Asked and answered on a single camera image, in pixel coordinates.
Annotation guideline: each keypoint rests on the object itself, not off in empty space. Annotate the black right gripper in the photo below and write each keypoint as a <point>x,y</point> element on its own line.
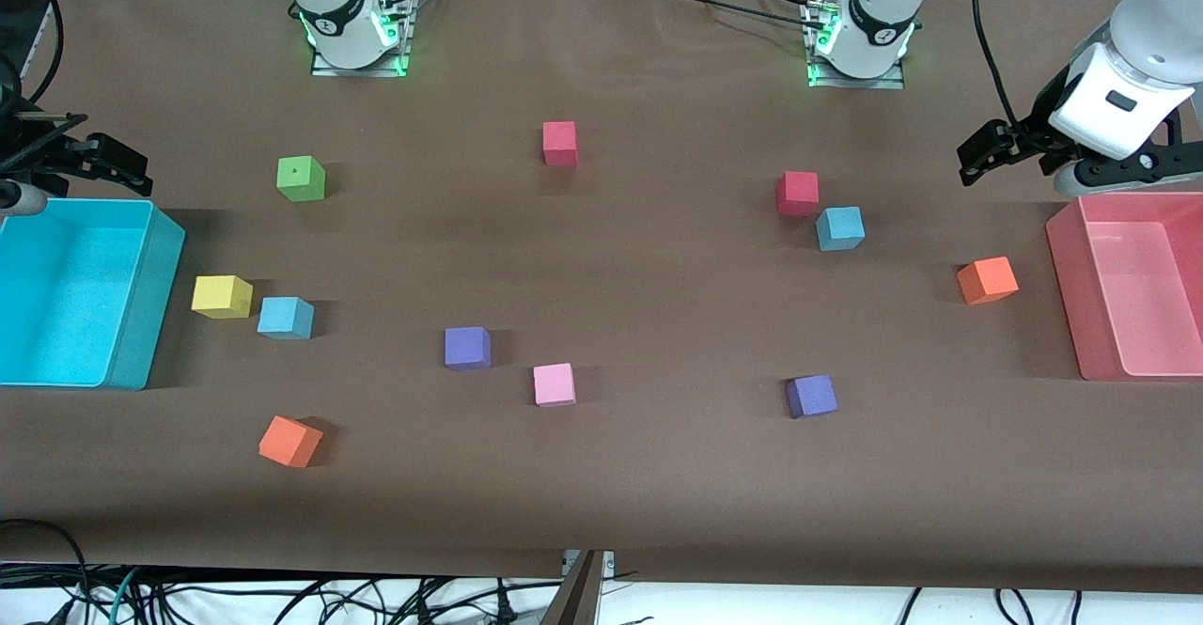
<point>47,153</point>

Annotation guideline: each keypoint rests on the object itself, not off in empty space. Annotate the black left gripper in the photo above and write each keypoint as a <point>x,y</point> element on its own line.
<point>1037,129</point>

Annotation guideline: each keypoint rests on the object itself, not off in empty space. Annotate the blue foam cube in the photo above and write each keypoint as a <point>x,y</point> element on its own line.
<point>285,318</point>
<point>839,228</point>

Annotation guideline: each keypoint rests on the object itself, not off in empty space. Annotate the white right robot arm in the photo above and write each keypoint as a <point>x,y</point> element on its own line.
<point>329,5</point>

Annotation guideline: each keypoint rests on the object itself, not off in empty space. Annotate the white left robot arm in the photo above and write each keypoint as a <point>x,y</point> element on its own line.
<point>883,5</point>

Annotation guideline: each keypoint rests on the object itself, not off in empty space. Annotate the orange foam cube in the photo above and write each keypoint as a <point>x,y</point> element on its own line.
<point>289,442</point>
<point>987,280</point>

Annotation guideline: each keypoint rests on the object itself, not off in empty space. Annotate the cyan plastic bin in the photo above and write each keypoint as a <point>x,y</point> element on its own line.
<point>56,296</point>

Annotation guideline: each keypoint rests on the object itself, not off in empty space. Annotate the yellow foam cube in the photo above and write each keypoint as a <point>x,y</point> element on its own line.
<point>222,296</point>

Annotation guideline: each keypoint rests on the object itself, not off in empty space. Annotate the green foam cube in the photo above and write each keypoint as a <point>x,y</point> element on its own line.
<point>301,180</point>

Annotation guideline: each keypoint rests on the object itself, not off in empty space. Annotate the pink plastic bin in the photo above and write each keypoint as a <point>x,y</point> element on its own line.
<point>1137,296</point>

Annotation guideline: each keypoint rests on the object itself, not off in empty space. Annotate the red foam cube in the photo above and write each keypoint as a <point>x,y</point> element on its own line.
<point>560,143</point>
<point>797,194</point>

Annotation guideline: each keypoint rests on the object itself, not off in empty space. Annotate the purple foam cube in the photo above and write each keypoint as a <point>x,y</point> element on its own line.
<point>812,396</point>
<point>467,348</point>

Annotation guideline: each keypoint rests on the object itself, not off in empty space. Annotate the pink foam cube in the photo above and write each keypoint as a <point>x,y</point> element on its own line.
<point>554,384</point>

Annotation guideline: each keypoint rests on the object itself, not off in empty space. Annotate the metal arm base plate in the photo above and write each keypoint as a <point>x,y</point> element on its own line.
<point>818,75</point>
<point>399,42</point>

